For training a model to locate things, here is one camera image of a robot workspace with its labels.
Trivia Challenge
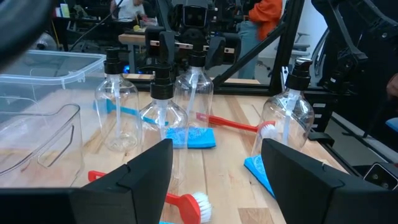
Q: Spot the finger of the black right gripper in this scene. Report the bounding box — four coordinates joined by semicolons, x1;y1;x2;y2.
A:
158;30;177;68
205;36;226;70

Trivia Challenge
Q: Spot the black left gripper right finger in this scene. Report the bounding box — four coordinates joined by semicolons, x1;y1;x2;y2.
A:
262;139;398;224

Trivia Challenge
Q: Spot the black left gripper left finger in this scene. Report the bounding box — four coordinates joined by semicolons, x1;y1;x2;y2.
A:
71;139;174;224

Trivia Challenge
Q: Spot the clear pump bottle black top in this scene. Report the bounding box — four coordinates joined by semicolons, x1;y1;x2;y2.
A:
95;48;140;152
173;46;215;129
139;63;190;187
251;57;315;158

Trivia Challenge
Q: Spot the red dish brush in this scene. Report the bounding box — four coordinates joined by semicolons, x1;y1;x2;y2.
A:
195;112;277;139
88;170;214;224

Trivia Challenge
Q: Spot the blue dish brush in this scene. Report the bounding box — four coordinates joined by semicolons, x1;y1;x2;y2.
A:
92;98;170;127

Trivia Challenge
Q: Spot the wooden background desk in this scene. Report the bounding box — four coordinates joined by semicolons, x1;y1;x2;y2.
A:
118;32;156;74

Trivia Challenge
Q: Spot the person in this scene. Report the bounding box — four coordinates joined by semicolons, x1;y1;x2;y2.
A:
110;0;147;20
238;0;284;80

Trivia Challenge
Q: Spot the gray office chair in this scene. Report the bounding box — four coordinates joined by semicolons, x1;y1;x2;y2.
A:
257;30;329;86

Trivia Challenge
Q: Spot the black background workbench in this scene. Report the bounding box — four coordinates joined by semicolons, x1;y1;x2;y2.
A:
51;0;125;52

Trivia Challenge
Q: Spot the narrow clear plastic bin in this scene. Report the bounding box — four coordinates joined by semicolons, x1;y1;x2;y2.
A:
0;96;85;189

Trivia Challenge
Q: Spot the black articulated stand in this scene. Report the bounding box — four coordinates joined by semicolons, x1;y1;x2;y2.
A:
310;0;398;150

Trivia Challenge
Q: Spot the large clear plastic bin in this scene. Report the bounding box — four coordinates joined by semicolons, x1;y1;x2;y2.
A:
0;49;107;119

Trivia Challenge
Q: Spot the person's hand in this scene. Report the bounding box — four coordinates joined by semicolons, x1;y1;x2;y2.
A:
386;73;398;99

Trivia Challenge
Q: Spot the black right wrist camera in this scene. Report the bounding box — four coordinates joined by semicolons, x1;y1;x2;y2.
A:
182;4;208;29

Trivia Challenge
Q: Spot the black table-level camera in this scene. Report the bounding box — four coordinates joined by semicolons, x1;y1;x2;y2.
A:
363;161;398;191

